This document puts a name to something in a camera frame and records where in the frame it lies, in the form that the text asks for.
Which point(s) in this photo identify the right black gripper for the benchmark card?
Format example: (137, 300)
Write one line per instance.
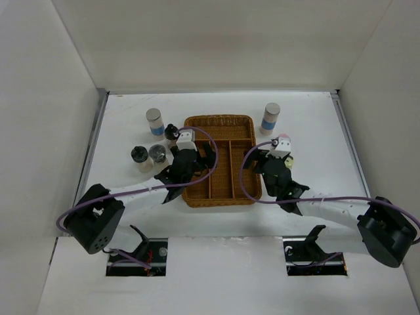
(254, 155)

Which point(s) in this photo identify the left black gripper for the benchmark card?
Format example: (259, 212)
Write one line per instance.
(209, 160)

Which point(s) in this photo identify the black pointed-cap spice bottle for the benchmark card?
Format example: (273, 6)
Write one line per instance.
(170, 134)

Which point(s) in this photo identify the black-cap white powder bottle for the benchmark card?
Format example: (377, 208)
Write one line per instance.
(140, 156)

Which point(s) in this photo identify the blue-label jar silver lid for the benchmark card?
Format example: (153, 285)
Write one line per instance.
(156, 125)
(269, 119)

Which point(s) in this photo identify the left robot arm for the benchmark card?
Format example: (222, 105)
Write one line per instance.
(95, 222)

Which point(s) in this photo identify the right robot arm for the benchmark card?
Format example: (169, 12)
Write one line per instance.
(376, 227)

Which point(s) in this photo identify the brown wicker divided tray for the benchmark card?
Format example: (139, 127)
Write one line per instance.
(234, 136)

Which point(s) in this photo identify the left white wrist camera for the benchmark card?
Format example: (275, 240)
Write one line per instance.
(186, 140)

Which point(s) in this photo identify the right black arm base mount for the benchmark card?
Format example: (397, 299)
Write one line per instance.
(304, 257)

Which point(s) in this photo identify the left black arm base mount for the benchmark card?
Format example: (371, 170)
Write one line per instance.
(152, 251)

